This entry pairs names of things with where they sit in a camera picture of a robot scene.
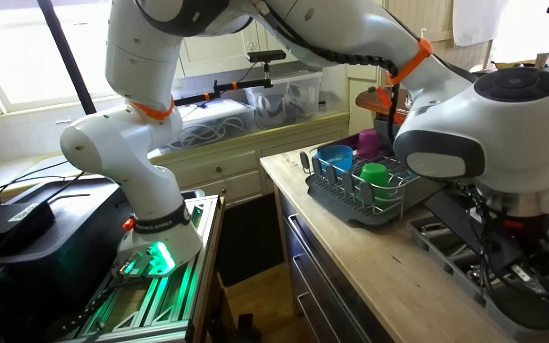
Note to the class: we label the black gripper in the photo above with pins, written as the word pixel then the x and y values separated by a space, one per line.
pixel 512 249

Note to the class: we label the grey dish drying rack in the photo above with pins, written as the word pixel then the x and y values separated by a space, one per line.
pixel 350 199

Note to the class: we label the green plastic cup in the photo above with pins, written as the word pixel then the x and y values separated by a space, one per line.
pixel 377 176

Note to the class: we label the grey cutlery tray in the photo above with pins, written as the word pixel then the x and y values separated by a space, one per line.
pixel 476 274

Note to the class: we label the magenta plastic cup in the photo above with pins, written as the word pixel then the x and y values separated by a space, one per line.
pixel 366 144

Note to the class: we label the clear plastic storage bin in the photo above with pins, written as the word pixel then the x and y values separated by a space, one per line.
pixel 285 102

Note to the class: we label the black printer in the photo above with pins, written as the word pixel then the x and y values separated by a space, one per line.
pixel 57 243

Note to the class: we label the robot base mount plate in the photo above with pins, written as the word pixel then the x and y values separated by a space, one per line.
pixel 167 310

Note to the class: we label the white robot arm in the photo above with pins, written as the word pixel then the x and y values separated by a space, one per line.
pixel 488 133

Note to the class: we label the blue plastic bowl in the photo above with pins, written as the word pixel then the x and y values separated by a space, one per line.
pixel 335 155

